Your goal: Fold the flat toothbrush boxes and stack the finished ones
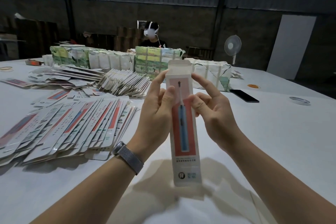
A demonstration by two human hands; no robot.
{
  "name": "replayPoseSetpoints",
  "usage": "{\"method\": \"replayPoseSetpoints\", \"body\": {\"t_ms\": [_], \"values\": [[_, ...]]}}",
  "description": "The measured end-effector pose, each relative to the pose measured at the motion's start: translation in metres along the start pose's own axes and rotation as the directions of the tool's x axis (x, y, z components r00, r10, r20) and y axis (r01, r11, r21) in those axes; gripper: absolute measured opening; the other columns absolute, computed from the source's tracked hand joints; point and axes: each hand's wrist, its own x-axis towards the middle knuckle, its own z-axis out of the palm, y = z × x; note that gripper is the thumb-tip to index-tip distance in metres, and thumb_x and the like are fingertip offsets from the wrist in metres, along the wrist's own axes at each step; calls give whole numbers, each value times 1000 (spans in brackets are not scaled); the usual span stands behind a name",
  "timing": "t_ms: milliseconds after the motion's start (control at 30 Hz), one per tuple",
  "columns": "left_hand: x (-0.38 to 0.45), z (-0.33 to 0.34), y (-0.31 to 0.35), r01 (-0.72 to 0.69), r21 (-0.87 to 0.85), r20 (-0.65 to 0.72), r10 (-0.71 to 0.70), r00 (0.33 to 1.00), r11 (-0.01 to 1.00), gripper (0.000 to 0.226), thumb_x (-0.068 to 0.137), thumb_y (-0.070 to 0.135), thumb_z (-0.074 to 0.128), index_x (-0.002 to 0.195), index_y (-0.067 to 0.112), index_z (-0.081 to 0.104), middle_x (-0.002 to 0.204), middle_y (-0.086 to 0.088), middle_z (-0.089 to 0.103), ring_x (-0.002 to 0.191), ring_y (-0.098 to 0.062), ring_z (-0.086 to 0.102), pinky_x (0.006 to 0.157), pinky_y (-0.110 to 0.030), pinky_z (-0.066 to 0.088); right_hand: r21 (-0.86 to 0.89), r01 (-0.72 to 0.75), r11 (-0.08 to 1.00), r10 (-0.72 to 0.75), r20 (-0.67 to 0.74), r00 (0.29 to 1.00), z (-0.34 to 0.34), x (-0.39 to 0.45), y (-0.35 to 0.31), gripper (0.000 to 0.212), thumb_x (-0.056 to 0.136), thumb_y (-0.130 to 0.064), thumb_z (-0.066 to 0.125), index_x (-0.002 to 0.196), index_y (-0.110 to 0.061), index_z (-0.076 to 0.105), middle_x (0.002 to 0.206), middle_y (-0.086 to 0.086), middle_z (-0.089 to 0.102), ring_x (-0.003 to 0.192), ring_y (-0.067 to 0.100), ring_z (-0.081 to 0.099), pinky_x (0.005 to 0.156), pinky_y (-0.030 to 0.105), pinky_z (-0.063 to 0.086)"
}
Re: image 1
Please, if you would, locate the person's right hand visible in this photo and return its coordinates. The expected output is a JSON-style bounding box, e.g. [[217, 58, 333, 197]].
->
[[190, 72, 245, 154]]

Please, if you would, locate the person's left hand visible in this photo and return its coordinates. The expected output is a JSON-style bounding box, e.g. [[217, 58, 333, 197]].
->
[[128, 70, 178, 161]]

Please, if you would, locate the fanned stack of white cartons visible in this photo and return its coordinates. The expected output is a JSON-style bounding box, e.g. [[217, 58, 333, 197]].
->
[[97, 69, 151, 98]]

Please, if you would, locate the white toothbrush carton box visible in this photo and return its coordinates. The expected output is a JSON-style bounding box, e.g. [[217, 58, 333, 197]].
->
[[165, 59, 203, 187]]

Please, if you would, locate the pile of cartons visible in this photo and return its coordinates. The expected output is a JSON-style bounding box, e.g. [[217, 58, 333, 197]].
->
[[0, 65, 138, 167]]

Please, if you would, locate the person's left forearm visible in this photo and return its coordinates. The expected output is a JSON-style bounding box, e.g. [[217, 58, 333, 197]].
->
[[31, 158, 137, 224]]

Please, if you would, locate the person's right forearm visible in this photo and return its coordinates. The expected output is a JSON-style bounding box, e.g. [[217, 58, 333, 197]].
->
[[223, 134, 336, 224]]

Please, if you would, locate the black smartphone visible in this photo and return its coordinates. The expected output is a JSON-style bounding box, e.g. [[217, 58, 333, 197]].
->
[[229, 89, 260, 103]]

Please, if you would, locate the grey band wristwatch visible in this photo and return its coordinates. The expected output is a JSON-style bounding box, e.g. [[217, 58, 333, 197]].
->
[[112, 141, 145, 176]]

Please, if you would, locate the green printed wrapped bundle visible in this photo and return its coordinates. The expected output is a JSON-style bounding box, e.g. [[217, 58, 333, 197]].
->
[[134, 46, 186, 80]]

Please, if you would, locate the dark wooden chair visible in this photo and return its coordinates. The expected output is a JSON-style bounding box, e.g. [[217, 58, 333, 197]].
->
[[186, 46, 215, 60]]

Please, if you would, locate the white standing fan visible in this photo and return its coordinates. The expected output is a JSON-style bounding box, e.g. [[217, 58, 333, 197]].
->
[[224, 35, 243, 66]]

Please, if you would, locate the white tape roll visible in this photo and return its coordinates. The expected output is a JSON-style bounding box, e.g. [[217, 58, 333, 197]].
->
[[289, 96, 311, 106]]

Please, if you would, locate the stack of brown cartons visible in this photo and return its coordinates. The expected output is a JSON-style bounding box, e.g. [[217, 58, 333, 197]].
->
[[113, 26, 144, 52]]

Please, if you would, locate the row of white wrapped bundles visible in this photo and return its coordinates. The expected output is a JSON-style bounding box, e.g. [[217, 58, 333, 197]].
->
[[50, 45, 136, 71]]

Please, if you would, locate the white board panel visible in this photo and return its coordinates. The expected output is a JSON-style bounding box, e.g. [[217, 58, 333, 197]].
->
[[267, 14, 317, 80]]

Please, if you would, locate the small red tape roll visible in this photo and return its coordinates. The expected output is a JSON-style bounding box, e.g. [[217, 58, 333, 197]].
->
[[24, 59, 44, 67]]

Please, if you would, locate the white strapped wrapped bundle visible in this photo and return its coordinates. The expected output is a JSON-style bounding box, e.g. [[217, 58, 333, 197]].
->
[[185, 57, 233, 92]]

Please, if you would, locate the white head-mounted camera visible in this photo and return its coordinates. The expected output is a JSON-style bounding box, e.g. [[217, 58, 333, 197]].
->
[[138, 20, 160, 37]]

